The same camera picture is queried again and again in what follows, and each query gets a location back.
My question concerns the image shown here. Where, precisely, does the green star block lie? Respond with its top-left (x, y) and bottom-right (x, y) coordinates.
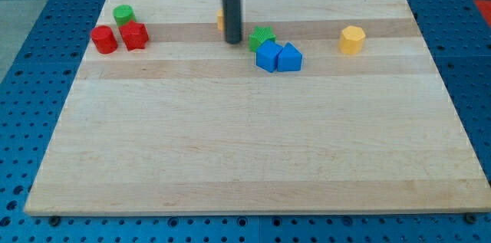
top-left (249, 26), bottom-right (276, 52)

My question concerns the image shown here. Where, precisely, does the yellow hexagon block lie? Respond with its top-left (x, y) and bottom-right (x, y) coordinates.
top-left (338, 25), bottom-right (366, 55)

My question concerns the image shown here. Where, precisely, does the red star block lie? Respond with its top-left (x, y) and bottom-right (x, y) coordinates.
top-left (118, 21), bottom-right (150, 51)

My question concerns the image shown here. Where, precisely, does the blue cube block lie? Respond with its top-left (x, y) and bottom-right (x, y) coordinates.
top-left (255, 40), bottom-right (283, 73)

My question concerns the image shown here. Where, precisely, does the blue triangular prism block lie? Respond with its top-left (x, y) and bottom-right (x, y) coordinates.
top-left (277, 42), bottom-right (303, 72)

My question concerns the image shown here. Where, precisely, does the light wooden board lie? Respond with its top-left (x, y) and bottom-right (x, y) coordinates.
top-left (25, 0), bottom-right (490, 216)

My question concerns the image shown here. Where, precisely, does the yellow block behind rod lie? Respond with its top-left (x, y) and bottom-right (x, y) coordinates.
top-left (216, 8), bottom-right (225, 31)

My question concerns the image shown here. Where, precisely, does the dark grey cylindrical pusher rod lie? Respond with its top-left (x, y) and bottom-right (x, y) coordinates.
top-left (222, 0), bottom-right (242, 44)

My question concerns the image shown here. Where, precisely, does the green cylinder block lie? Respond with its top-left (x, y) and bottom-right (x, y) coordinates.
top-left (112, 5), bottom-right (136, 27)

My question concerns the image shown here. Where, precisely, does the red cylinder block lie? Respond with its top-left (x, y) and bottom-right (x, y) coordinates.
top-left (90, 25), bottom-right (118, 54)

